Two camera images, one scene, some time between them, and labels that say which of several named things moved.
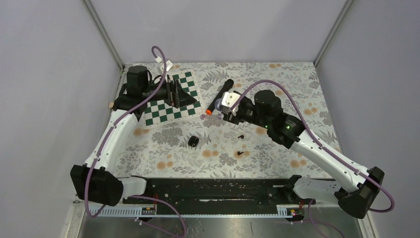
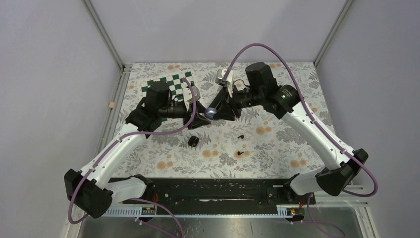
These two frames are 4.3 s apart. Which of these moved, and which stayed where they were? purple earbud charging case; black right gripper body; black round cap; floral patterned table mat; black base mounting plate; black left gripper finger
Moved: purple earbud charging case; black left gripper finger; black right gripper body
Stayed: floral patterned table mat; black base mounting plate; black round cap
